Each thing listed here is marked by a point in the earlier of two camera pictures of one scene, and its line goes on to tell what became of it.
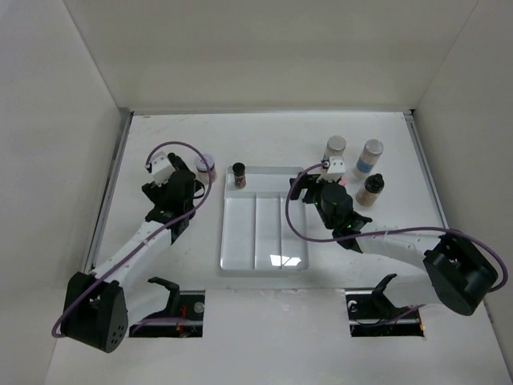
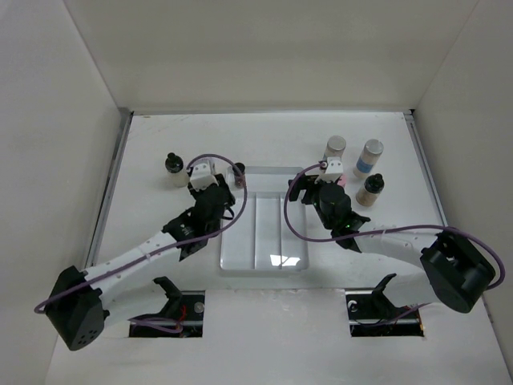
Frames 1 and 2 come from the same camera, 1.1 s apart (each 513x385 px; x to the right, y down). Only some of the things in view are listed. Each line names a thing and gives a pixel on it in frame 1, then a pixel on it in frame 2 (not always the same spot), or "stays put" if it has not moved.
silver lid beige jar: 335,147 stays put
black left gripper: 156,192 to 195,192
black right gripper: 307,181 stays put
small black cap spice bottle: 240,176 stays put
